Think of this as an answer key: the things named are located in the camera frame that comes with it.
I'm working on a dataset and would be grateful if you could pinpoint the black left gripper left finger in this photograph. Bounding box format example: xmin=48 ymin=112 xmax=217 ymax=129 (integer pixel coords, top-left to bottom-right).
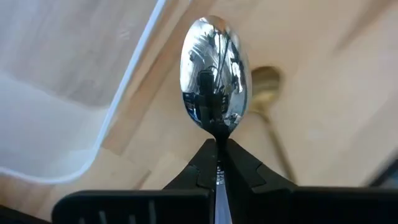
xmin=51 ymin=139 xmax=218 ymax=224

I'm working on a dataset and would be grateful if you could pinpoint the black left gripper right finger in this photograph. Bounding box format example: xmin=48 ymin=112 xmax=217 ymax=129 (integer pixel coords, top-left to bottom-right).
xmin=223 ymin=138 xmax=398 ymax=224

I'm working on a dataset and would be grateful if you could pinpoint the silver spoon lavender handle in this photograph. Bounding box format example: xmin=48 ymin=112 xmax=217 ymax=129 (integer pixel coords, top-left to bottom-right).
xmin=179 ymin=15 xmax=251 ymax=224

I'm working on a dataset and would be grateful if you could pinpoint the clear plastic bin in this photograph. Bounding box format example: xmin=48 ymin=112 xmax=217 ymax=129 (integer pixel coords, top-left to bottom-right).
xmin=0 ymin=0 xmax=170 ymax=185

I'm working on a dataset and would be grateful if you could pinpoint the gold spoon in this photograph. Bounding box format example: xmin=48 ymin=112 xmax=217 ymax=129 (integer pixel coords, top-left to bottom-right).
xmin=248 ymin=65 xmax=299 ymax=185

